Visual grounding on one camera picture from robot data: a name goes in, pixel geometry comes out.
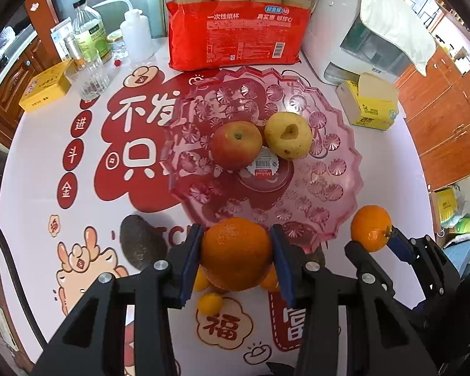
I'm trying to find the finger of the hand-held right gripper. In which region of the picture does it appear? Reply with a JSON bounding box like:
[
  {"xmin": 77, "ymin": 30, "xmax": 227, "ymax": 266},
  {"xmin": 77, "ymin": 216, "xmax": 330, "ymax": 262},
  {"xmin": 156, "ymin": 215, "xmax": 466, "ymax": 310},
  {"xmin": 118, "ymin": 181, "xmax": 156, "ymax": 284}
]
[
  {"xmin": 344, "ymin": 240, "xmax": 416, "ymax": 314},
  {"xmin": 388, "ymin": 225, "xmax": 449, "ymax": 294}
]

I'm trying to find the wooden kitchen cabinet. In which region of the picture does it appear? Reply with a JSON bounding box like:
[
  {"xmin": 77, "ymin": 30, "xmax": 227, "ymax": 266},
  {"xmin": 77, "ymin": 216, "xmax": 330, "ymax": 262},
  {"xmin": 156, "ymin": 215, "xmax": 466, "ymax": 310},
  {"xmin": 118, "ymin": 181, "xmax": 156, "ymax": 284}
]
[{"xmin": 0, "ymin": 27, "xmax": 63, "ymax": 126}]

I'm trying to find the large orange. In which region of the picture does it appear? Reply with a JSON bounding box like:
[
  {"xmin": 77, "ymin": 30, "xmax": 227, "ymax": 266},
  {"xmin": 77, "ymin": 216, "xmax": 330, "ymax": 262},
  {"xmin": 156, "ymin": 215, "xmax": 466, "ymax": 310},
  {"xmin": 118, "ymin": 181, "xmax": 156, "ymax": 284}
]
[{"xmin": 201, "ymin": 217, "xmax": 274, "ymax": 291}]

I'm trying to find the pink glass fruit plate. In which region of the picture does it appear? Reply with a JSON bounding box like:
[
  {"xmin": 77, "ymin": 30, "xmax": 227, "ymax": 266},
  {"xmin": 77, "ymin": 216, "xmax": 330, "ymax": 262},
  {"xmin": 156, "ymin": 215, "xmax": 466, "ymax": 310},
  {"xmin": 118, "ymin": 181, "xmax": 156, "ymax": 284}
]
[{"xmin": 162, "ymin": 66, "xmax": 363, "ymax": 254}]

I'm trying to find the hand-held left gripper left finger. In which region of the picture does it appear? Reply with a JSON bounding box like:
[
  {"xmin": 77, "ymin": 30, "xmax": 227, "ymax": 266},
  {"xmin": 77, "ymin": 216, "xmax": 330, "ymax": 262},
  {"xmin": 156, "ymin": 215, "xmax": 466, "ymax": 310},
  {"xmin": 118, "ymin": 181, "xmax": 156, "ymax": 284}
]
[{"xmin": 31, "ymin": 223, "xmax": 206, "ymax": 376}]

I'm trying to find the yellow bag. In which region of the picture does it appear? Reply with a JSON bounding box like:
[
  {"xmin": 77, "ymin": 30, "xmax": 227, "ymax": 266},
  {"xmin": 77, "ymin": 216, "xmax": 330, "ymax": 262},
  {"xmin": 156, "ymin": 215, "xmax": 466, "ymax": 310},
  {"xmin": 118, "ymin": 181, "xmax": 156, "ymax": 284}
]
[{"xmin": 435, "ymin": 188, "xmax": 461, "ymax": 224}]

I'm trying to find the clear drinking glass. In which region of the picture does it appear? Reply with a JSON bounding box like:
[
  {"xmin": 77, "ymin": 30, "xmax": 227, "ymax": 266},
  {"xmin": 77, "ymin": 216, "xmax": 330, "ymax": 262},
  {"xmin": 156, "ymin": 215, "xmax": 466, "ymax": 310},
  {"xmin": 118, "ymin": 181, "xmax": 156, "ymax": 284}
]
[{"xmin": 65, "ymin": 57, "xmax": 110, "ymax": 101}]

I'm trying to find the white countertop appliance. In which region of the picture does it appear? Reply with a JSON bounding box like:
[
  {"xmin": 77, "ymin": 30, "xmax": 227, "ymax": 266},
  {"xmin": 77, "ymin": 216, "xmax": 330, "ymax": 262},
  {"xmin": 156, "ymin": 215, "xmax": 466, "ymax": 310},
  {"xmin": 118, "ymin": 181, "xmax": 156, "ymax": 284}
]
[{"xmin": 301, "ymin": 0, "xmax": 412, "ymax": 83}]

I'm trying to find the clear bottle green label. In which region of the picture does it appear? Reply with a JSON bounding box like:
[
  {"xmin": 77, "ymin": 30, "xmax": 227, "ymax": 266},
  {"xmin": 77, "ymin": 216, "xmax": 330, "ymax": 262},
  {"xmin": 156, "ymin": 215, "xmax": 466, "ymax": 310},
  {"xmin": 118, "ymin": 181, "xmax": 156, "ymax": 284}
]
[{"xmin": 71, "ymin": 2, "xmax": 112, "ymax": 65}]

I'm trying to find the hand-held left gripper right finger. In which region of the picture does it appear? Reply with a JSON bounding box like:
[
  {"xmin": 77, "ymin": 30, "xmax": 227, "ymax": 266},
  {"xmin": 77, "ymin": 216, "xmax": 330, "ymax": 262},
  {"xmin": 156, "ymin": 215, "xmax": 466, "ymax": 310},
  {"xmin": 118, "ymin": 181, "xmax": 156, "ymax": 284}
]
[{"xmin": 269, "ymin": 224, "xmax": 427, "ymax": 376}]

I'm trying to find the red apple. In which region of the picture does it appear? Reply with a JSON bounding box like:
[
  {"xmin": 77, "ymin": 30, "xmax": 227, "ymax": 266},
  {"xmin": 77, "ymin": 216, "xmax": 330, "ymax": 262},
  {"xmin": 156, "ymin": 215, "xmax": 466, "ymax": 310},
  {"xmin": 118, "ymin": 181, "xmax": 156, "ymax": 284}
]
[{"xmin": 211, "ymin": 121, "xmax": 264, "ymax": 171}]

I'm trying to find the yellow tin box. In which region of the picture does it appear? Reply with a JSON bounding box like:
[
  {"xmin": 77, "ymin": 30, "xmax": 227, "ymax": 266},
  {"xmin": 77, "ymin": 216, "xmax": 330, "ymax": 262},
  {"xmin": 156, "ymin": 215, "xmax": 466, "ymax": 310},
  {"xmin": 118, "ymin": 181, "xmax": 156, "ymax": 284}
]
[{"xmin": 19, "ymin": 60, "xmax": 73, "ymax": 113}]

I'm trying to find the white squeeze bottle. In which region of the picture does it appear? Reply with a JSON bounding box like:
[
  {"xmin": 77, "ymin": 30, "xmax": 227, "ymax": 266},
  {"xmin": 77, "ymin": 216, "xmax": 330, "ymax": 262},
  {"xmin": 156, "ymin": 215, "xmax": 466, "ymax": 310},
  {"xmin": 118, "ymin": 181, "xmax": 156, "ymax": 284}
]
[{"xmin": 90, "ymin": 0, "xmax": 154, "ymax": 63}]

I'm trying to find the dark avocado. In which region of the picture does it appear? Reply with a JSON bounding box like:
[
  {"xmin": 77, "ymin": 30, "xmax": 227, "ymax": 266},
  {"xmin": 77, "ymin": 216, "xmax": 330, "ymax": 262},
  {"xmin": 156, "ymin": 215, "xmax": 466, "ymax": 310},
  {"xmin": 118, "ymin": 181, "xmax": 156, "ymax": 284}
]
[{"xmin": 119, "ymin": 215, "xmax": 169, "ymax": 271}]

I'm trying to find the wooden wall cabinet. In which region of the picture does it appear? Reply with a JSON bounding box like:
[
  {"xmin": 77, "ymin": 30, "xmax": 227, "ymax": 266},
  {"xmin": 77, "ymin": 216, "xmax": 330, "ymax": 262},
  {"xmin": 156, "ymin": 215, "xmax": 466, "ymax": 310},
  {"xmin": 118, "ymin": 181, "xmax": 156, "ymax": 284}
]
[{"xmin": 395, "ymin": 43, "xmax": 470, "ymax": 192}]

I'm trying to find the tiny kumquat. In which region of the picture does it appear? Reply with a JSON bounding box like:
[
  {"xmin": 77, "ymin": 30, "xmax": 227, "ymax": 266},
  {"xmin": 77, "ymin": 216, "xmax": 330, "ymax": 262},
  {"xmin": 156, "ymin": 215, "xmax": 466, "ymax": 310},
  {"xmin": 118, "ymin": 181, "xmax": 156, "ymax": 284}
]
[{"xmin": 197, "ymin": 292, "xmax": 224, "ymax": 316}]

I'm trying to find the small steel can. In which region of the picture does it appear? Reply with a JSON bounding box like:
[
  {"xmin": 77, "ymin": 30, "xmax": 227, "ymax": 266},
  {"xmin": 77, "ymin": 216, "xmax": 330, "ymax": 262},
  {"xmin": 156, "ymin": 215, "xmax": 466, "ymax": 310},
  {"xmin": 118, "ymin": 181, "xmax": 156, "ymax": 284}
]
[{"xmin": 65, "ymin": 33, "xmax": 83, "ymax": 61}]

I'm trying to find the yellow tissue box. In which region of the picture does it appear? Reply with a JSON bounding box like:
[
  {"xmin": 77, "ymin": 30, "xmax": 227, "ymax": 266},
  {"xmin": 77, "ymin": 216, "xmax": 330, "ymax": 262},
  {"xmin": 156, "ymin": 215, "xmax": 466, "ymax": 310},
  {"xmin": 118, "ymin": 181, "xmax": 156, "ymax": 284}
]
[{"xmin": 336, "ymin": 71, "xmax": 399, "ymax": 131}]

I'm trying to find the barcode label sticker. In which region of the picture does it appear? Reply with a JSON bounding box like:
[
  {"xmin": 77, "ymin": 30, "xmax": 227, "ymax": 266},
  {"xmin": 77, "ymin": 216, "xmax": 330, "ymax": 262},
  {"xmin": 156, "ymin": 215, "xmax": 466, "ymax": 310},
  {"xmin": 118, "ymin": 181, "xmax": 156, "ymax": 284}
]
[{"xmin": 245, "ymin": 147, "xmax": 280, "ymax": 183}]

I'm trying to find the yellow pear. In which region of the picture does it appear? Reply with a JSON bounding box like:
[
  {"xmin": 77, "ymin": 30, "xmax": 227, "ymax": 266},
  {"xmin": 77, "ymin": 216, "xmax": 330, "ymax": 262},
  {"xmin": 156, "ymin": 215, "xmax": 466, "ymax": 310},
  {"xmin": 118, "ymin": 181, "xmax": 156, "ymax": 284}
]
[{"xmin": 263, "ymin": 112, "xmax": 313, "ymax": 161}]

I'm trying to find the small orange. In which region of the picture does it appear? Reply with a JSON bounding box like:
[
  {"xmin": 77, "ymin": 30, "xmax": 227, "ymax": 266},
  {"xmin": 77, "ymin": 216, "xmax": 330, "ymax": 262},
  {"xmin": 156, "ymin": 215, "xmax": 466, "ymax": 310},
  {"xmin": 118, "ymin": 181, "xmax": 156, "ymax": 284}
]
[
  {"xmin": 193, "ymin": 266, "xmax": 209, "ymax": 292},
  {"xmin": 260, "ymin": 264, "xmax": 280, "ymax": 292},
  {"xmin": 350, "ymin": 205, "xmax": 393, "ymax": 253}
]

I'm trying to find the white cloth cover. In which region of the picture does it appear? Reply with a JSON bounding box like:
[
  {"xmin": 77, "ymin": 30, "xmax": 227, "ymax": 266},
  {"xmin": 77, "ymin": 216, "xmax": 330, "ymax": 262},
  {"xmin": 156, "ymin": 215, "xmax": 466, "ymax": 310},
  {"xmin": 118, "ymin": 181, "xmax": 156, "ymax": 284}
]
[{"xmin": 354, "ymin": 0, "xmax": 437, "ymax": 77}]

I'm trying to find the red paper cup package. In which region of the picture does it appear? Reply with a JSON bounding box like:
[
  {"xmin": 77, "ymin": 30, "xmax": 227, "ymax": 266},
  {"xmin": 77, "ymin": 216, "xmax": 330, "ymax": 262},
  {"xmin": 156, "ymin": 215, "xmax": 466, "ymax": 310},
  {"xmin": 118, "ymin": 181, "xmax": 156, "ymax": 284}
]
[{"xmin": 166, "ymin": 0, "xmax": 314, "ymax": 72}]

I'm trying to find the small yellow-lid jar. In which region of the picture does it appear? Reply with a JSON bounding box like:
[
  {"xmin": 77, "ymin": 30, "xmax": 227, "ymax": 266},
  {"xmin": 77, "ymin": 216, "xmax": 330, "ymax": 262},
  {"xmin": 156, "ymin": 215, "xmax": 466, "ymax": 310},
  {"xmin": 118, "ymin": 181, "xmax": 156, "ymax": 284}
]
[{"xmin": 107, "ymin": 31, "xmax": 128, "ymax": 59}]

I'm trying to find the white paper packet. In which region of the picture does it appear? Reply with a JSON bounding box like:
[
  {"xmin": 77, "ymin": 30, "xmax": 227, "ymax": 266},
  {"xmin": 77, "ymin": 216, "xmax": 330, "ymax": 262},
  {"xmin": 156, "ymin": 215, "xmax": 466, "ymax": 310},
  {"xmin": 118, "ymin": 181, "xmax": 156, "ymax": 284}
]
[{"xmin": 51, "ymin": 19, "xmax": 77, "ymax": 48}]

